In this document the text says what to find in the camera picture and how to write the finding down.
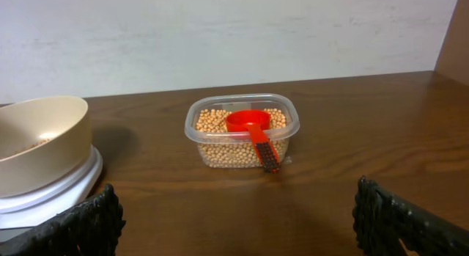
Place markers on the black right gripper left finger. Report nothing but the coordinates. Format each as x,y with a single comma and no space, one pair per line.
92,227

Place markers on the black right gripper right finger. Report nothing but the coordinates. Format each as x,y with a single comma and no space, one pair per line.
386,224

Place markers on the red plastic measuring scoop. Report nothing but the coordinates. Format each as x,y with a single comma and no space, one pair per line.
255,122

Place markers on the white digital kitchen scale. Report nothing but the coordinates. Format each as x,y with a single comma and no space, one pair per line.
35,207

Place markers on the white round bowl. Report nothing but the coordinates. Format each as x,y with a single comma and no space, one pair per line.
64,120

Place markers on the soybeans in bowl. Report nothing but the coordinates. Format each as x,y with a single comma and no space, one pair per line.
42,141

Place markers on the yellow soybeans pile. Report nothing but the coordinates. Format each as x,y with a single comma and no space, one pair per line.
238,155

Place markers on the clear plastic container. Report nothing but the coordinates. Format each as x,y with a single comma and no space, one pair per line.
239,103

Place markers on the brown right side panel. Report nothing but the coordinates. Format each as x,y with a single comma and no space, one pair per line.
452,61

